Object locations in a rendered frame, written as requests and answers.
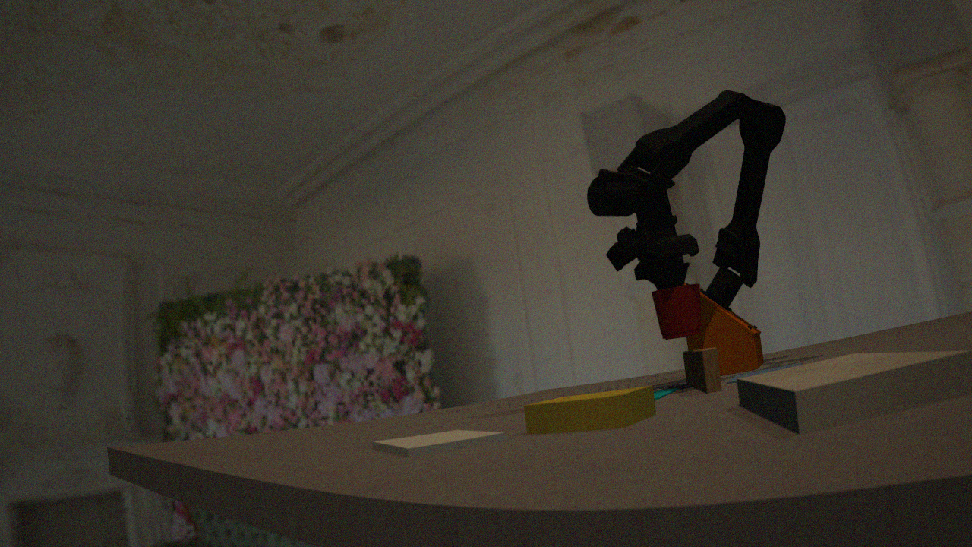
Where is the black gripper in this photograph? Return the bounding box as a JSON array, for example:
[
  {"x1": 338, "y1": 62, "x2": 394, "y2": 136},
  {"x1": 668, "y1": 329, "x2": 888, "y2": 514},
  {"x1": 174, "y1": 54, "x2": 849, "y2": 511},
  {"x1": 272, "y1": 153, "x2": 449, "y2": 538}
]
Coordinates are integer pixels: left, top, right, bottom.
[{"x1": 634, "y1": 210, "x2": 699, "y2": 290}]

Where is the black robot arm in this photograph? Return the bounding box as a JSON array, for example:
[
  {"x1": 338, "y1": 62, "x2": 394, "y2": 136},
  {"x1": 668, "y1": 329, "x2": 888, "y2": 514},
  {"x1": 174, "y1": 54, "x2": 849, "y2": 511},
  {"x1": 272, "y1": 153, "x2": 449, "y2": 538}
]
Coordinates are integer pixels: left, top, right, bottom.
[{"x1": 587, "y1": 90, "x2": 786, "y2": 311}]

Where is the olive yellow rectangular block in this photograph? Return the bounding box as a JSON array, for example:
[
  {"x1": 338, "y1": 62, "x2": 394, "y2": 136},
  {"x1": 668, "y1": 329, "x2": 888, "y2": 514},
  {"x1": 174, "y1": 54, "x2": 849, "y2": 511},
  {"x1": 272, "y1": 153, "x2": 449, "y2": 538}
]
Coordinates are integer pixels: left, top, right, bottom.
[{"x1": 524, "y1": 385, "x2": 656, "y2": 434}]

